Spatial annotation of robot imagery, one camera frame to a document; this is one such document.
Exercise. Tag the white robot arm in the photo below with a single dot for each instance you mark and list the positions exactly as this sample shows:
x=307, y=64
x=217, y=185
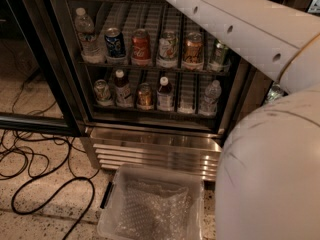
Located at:
x=268, y=178

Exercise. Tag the gold can lower shelf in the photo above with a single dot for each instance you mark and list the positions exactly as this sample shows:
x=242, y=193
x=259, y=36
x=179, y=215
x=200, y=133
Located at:
x=145, y=97

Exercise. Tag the stainless steel glass-door fridge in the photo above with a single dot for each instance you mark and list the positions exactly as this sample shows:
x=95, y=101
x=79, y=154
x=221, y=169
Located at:
x=180, y=139

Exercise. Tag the clear water bottle lower shelf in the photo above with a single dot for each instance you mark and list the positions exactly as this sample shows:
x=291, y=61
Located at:
x=208, y=104

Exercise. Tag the clear water bottle shelf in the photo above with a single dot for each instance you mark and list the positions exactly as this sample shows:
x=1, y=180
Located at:
x=85, y=29
x=208, y=104

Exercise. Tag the white green can lower shelf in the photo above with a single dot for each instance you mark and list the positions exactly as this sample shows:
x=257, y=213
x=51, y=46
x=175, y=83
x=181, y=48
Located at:
x=102, y=92

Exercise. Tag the white green soda can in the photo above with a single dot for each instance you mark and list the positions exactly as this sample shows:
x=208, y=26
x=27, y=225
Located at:
x=167, y=55

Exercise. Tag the red coca-cola can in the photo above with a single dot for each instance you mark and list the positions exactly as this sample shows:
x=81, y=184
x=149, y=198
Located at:
x=141, y=51

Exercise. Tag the orange gold soda can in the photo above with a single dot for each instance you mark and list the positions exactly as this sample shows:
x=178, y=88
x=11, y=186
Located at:
x=193, y=48

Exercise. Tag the blue pepsi can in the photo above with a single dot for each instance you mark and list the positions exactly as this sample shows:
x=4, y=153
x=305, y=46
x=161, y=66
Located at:
x=115, y=44

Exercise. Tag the closed glass fridge door right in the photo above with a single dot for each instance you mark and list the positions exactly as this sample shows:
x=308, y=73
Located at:
x=251, y=95

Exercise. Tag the clear water bottle middle shelf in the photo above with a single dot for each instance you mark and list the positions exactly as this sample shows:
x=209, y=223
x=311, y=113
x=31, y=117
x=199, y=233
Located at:
x=85, y=29

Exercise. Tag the open fridge door left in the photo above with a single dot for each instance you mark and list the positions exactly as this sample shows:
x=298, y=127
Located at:
x=37, y=93

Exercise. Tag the brown tea bottle right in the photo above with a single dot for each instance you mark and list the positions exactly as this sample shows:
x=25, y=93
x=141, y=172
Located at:
x=165, y=95

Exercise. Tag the brown tea bottle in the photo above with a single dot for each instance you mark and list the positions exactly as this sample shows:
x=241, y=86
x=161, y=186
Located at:
x=123, y=92
x=165, y=95

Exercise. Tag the brown tea bottle left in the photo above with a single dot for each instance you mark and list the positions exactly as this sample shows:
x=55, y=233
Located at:
x=123, y=92

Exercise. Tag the clear plastic storage bin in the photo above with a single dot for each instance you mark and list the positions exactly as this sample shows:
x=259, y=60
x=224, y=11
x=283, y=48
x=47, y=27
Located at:
x=114, y=202

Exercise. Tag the bubble wrap sheet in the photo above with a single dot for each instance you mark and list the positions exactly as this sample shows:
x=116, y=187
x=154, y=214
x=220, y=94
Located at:
x=154, y=211

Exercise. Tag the white green cans behind glass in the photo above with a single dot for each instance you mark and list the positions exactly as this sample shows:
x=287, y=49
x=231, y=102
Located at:
x=274, y=93

